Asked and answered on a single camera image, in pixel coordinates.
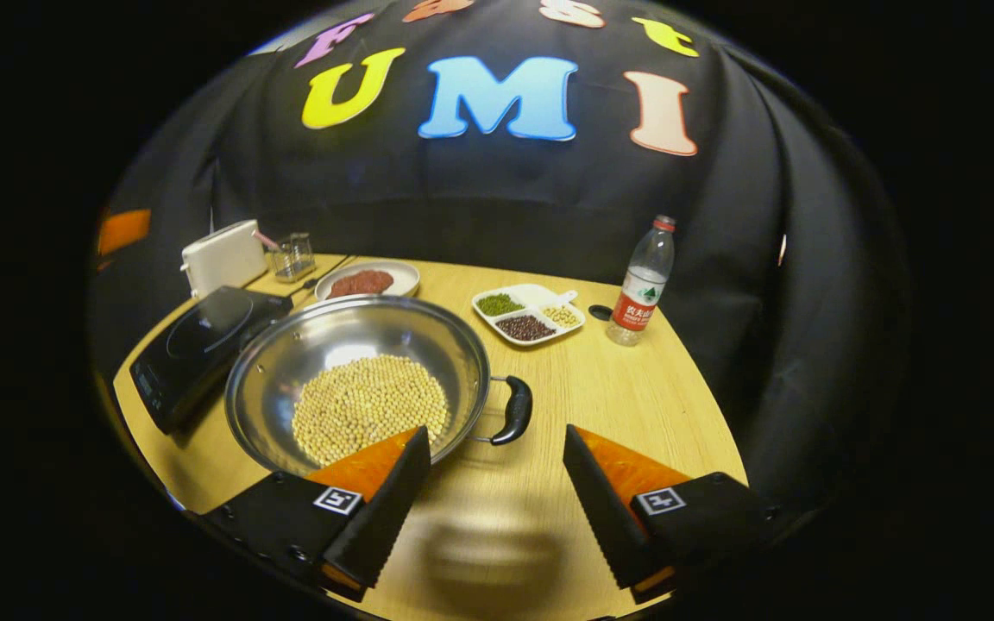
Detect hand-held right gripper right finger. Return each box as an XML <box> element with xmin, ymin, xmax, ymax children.
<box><xmin>563</xmin><ymin>423</ymin><xmax>778</xmax><ymax>605</ymax></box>

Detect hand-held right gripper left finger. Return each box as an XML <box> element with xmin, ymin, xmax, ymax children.
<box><xmin>189</xmin><ymin>425</ymin><xmax>431</xmax><ymax>603</ymax></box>

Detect black induction cooktop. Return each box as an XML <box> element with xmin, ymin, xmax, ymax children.
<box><xmin>129</xmin><ymin>286</ymin><xmax>294</xmax><ymax>435</ymax></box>

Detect steel pot with black handles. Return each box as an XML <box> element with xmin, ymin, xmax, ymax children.
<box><xmin>224</xmin><ymin>294</ymin><xmax>534</xmax><ymax>478</ymax></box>

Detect soybeans in pot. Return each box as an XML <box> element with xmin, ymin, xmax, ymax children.
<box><xmin>293</xmin><ymin>354</ymin><xmax>450</xmax><ymax>467</ymax></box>

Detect white toaster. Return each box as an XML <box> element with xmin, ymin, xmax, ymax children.
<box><xmin>180</xmin><ymin>219</ymin><xmax>268</xmax><ymax>298</ymax></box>

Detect clear glass cup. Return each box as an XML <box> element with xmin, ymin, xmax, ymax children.
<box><xmin>273</xmin><ymin>232</ymin><xmax>317</xmax><ymax>283</ymax></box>

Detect dark red beans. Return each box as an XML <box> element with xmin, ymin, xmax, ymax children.
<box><xmin>495</xmin><ymin>315</ymin><xmax>557</xmax><ymax>342</ymax></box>

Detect clear water bottle red label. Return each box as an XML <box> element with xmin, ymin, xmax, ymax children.
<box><xmin>607</xmin><ymin>215</ymin><xmax>676</xmax><ymax>348</ymax></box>

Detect divided white dish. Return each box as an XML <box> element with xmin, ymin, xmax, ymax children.
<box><xmin>472</xmin><ymin>284</ymin><xmax>586</xmax><ymax>347</ymax></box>

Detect red meat slices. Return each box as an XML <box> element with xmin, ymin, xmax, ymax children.
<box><xmin>328</xmin><ymin>270</ymin><xmax>395</xmax><ymax>299</ymax></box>

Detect round white plate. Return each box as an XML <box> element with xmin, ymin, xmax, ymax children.
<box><xmin>315</xmin><ymin>260</ymin><xmax>421</xmax><ymax>303</ymax></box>

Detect black backdrop cloth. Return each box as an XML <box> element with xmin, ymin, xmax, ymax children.
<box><xmin>87</xmin><ymin>0</ymin><xmax>912</xmax><ymax>518</ymax></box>

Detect black power cable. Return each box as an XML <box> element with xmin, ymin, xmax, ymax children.
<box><xmin>288</xmin><ymin>254</ymin><xmax>353</xmax><ymax>299</ymax></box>

